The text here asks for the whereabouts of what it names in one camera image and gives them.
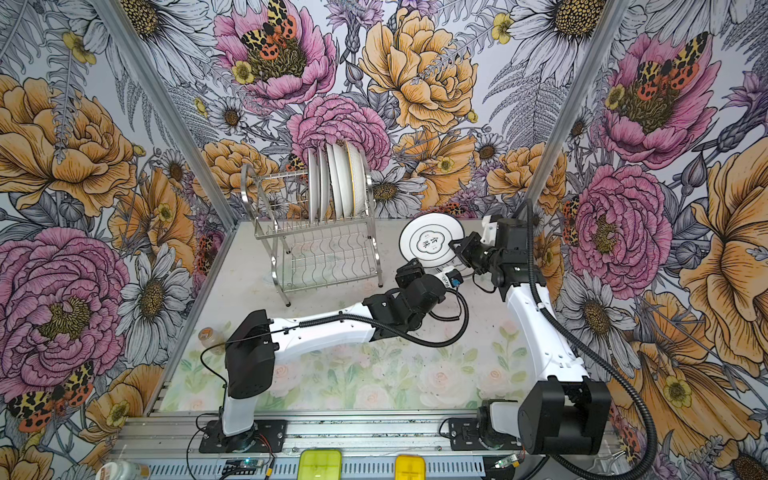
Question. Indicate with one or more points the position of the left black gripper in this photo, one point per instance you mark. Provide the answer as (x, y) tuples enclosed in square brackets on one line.
[(408, 271)]

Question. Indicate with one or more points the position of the small green circuit board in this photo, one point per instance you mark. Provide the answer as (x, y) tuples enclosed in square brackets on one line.
[(243, 465)]

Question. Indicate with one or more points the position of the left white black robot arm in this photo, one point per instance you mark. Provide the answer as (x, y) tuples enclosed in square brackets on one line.
[(261, 342)]

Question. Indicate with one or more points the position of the left aluminium corner post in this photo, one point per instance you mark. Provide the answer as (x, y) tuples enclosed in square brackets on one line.
[(139, 60)]

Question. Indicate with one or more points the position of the left yellow green box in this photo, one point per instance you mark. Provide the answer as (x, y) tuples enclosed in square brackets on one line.
[(320, 464)]

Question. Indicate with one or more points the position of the chrome wire dish rack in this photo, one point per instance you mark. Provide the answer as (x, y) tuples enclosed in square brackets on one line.
[(303, 255)]

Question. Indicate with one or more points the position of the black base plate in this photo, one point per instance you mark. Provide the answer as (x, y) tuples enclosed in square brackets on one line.
[(262, 437), (466, 434)]

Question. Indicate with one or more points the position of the right aluminium corner post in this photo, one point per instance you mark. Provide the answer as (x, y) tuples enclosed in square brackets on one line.
[(583, 80)]

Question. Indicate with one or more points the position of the plain white plate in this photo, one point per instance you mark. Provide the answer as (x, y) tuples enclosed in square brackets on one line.
[(313, 185)]

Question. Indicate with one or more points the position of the aluminium front rail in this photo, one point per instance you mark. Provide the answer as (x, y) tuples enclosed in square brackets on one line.
[(369, 441)]

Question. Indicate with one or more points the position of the right yellow box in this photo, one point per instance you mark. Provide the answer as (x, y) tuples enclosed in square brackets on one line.
[(409, 467)]

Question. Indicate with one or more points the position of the aluminium corner post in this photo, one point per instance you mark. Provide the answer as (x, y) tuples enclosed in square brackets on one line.
[(583, 80), (139, 60)]

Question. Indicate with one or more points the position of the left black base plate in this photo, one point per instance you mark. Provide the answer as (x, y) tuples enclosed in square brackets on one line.
[(262, 437)]

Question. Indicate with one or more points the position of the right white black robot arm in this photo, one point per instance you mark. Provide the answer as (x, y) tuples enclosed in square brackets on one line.
[(565, 411)]

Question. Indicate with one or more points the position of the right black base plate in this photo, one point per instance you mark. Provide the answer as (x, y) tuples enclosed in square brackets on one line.
[(466, 434)]

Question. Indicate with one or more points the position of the white jar with lid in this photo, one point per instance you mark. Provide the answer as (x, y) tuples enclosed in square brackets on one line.
[(123, 470)]

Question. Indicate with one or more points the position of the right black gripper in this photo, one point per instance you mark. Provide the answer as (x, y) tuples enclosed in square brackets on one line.
[(465, 248)]

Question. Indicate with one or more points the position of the white plate beside yellow rimmed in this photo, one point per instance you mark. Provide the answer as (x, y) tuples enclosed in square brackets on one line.
[(342, 161)]

